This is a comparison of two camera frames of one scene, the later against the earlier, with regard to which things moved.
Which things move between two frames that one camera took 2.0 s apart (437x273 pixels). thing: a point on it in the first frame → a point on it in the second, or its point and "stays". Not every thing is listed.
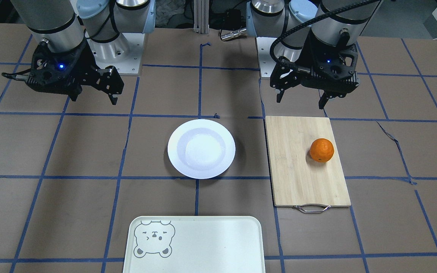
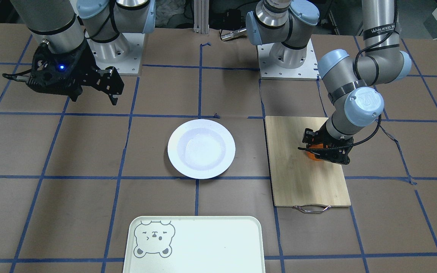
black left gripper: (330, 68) → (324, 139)
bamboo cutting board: (298, 180) stays
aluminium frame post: (201, 14) stays
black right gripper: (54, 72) stays
